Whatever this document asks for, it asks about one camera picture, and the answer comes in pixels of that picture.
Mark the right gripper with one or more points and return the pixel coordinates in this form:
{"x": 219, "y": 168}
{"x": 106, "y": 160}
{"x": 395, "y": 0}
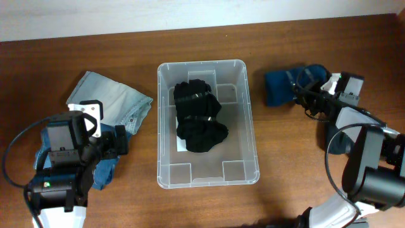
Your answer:
{"x": 311, "y": 97}

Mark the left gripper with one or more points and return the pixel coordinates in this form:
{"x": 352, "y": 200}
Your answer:
{"x": 114, "y": 147}

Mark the medium blue jeans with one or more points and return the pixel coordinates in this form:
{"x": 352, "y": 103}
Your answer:
{"x": 104, "y": 168}

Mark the blue shirt bundle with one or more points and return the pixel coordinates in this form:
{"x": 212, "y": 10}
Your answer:
{"x": 279, "y": 84}

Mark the light blue jeans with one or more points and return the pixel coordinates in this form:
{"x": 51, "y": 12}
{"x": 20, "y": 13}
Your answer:
{"x": 122, "y": 104}

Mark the dark green shirt bundle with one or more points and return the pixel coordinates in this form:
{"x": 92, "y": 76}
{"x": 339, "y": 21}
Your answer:
{"x": 341, "y": 144}

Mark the black shirt bundle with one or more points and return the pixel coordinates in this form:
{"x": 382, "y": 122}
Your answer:
{"x": 197, "y": 109}

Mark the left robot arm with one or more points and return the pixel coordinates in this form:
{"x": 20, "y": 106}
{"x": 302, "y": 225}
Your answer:
{"x": 57, "y": 195}

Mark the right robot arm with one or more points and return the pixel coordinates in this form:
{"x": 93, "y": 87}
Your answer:
{"x": 364, "y": 159}

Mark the white label in bin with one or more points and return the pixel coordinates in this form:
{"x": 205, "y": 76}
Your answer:
{"x": 181, "y": 144}

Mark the clear plastic storage bin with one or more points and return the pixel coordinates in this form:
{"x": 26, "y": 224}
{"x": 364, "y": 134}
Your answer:
{"x": 231, "y": 162}

